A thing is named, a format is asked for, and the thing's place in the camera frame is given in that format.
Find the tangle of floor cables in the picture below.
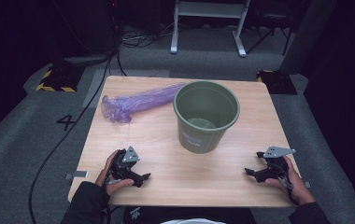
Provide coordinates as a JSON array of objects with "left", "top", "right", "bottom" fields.
[{"left": 121, "top": 21, "right": 176, "bottom": 49}]

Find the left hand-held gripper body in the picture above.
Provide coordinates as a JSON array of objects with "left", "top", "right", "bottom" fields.
[{"left": 109, "top": 146, "right": 143, "bottom": 183}]

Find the right hand-held gripper cable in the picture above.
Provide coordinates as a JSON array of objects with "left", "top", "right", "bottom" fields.
[{"left": 277, "top": 174, "right": 300, "bottom": 206}]

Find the grey pillar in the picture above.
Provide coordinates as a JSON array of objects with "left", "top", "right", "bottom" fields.
[{"left": 278, "top": 0, "right": 338, "bottom": 76}]

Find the long black floor cable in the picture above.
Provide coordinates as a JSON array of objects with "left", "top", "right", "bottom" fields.
[{"left": 28, "top": 52, "right": 118, "bottom": 224}]

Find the black yellow striped base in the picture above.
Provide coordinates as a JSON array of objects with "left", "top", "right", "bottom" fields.
[
  {"left": 256, "top": 69, "right": 298, "bottom": 96},
  {"left": 35, "top": 63, "right": 85, "bottom": 93}
]

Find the person's left hand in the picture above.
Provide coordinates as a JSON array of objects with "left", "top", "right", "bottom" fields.
[{"left": 94, "top": 149, "right": 135, "bottom": 197}]

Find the white metal stand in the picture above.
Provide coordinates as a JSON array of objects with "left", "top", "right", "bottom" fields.
[{"left": 170, "top": 0, "right": 251, "bottom": 58}]

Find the person's torso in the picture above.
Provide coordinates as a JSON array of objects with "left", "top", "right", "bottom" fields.
[{"left": 122, "top": 204, "right": 258, "bottom": 224}]

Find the black tripod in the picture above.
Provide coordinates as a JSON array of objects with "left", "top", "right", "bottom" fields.
[{"left": 246, "top": 12, "right": 293, "bottom": 56}]

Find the purple plastic bag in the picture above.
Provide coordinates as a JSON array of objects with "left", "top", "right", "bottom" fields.
[{"left": 100, "top": 82, "right": 187, "bottom": 124}]

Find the green plastic bin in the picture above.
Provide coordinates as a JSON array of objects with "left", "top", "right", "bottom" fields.
[{"left": 173, "top": 79, "right": 241, "bottom": 155}]

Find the person's right hand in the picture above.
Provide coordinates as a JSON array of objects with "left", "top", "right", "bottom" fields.
[{"left": 264, "top": 155, "right": 317, "bottom": 206}]

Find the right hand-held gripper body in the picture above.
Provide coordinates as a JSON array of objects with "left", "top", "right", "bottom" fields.
[{"left": 256, "top": 146, "right": 296, "bottom": 183}]

